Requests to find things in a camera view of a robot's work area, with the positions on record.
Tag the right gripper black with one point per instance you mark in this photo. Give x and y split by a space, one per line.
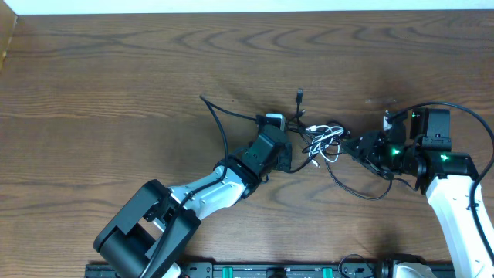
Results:
377 150

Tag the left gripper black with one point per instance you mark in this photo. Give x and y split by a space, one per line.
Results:
284 150

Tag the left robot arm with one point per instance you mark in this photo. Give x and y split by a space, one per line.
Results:
146 237

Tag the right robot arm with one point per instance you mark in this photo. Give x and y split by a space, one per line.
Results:
416 141

